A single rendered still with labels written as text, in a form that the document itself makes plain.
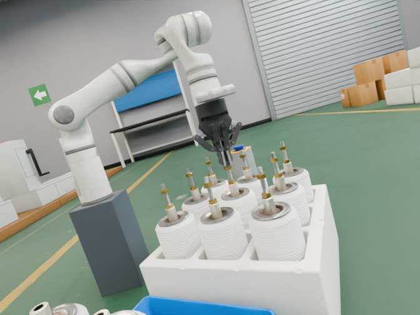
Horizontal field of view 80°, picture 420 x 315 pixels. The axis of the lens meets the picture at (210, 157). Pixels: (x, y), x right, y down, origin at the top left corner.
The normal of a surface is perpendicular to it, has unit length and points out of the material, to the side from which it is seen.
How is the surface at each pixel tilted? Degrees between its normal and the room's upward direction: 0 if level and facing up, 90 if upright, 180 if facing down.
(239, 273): 90
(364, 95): 90
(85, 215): 90
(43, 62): 90
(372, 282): 0
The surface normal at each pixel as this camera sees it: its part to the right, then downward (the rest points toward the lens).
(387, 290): -0.28, -0.95
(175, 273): -0.43, 0.26
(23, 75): 0.01, 0.15
